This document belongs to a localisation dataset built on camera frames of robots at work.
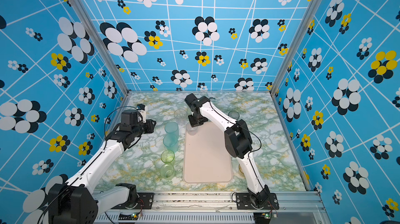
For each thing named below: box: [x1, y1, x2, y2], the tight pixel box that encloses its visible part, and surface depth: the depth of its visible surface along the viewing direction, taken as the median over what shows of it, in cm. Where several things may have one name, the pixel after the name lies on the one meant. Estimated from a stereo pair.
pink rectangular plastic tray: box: [182, 120, 234, 184], surface depth 87 cm
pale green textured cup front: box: [159, 163, 175, 181], surface depth 82 cm
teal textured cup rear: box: [164, 121, 180, 141], surface depth 91 cm
